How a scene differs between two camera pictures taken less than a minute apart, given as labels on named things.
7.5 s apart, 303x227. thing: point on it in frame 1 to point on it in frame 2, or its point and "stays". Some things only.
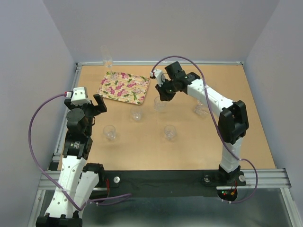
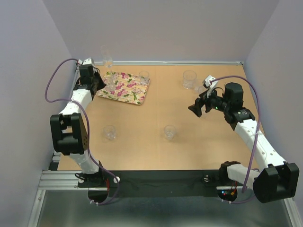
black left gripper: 100,108 to 102,84
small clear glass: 170,131 stays
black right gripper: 163,96 to 196,107
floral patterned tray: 128,88 stays
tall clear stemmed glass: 107,57 stays
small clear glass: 160,106 to 144,76
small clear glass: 110,132 stays
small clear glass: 137,112 to 110,82
